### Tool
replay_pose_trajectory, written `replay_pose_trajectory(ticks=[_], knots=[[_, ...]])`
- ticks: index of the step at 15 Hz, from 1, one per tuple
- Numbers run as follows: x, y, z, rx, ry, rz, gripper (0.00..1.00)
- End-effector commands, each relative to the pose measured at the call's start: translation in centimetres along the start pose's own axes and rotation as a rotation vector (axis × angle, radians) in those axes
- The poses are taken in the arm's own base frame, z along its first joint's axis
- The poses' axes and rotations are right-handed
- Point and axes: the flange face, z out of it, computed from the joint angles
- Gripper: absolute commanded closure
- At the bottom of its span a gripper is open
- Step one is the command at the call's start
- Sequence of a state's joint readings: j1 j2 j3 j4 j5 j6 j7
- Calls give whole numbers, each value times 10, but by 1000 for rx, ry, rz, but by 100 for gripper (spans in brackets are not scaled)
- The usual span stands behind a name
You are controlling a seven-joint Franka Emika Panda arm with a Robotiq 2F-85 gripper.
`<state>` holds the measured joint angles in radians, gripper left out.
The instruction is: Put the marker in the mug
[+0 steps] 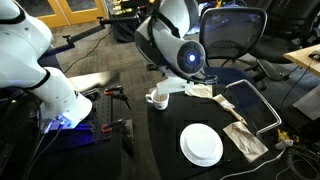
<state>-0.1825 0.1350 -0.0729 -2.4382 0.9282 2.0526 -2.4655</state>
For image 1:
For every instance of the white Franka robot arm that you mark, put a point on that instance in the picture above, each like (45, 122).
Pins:
(60, 96)

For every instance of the white mug with print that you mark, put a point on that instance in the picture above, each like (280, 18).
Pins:
(160, 104)

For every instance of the wide crumpled paper napkin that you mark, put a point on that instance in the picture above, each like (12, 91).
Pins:
(201, 90)

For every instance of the white round plate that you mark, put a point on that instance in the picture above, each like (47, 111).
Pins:
(201, 145)

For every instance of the black bag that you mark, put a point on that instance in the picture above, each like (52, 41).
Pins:
(123, 30)

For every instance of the blue seat office chair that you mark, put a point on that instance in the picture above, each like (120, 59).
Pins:
(233, 33)

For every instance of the crumpled beige cloth lower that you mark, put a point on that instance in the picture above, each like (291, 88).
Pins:
(245, 141)

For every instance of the yellow wooden door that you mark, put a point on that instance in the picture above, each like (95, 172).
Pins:
(83, 15)
(50, 20)

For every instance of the white power adapter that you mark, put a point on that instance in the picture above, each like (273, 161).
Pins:
(283, 144)

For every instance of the black office chair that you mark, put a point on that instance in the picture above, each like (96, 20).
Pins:
(286, 30)

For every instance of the light wooden desk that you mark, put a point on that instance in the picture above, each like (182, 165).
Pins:
(300, 58)

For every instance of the gray flat panel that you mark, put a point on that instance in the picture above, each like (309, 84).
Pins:
(308, 103)

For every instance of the black computer mouse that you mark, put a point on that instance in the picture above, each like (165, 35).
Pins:
(315, 54)

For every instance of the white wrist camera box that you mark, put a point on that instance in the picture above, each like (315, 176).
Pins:
(175, 86)

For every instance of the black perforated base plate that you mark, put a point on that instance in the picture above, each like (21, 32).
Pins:
(103, 110)

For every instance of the bent metal tube frame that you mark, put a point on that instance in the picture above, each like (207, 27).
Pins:
(263, 100)

